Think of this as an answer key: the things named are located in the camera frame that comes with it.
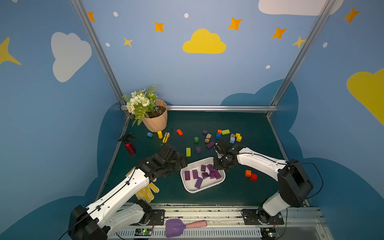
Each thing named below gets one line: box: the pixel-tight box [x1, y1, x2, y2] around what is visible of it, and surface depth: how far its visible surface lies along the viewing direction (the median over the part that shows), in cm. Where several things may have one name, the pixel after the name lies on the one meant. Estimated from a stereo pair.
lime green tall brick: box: [186, 147, 191, 157], surface depth 100 cm
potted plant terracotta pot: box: [122, 85, 168, 133], surface depth 92 cm
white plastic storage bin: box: [180, 157, 226, 194], surface depth 90 cm
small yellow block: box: [162, 132, 171, 144], surface depth 109 cm
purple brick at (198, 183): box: [194, 177, 203, 190], surface depth 87 cm
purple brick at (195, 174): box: [192, 169, 199, 179], surface depth 90 cm
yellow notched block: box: [235, 133, 242, 142], surface depth 106 cm
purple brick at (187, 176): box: [184, 171, 191, 181], surface depth 89 cm
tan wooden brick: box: [204, 133, 212, 143], surface depth 108 cm
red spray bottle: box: [118, 132, 137, 155], surface depth 93 cm
